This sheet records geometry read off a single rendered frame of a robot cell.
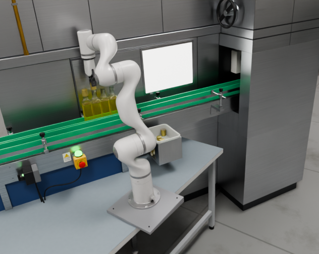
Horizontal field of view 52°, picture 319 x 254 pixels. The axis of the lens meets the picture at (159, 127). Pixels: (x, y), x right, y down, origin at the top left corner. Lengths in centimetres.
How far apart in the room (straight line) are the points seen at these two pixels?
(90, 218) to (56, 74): 92
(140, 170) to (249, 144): 116
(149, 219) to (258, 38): 140
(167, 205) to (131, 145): 43
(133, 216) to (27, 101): 98
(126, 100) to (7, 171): 82
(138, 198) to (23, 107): 92
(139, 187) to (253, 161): 123
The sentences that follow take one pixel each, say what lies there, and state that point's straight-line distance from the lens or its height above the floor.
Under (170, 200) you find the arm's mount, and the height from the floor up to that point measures 78.
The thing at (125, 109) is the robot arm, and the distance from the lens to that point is 164.
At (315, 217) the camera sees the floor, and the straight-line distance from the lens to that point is 316.
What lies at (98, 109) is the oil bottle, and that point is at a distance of 214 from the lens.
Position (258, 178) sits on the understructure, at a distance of 295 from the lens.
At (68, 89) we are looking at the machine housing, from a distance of 225.
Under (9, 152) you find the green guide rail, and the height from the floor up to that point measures 111.
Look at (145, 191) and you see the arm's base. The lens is 186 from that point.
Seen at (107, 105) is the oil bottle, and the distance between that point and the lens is 215.
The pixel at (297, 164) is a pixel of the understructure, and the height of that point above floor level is 31.
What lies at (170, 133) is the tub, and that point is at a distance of 221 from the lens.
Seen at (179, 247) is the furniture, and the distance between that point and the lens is 247.
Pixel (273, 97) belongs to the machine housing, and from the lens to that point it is 267.
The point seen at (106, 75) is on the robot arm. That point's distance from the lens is 159.
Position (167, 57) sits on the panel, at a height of 140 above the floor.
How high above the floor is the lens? 198
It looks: 26 degrees down
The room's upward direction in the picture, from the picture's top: 4 degrees counter-clockwise
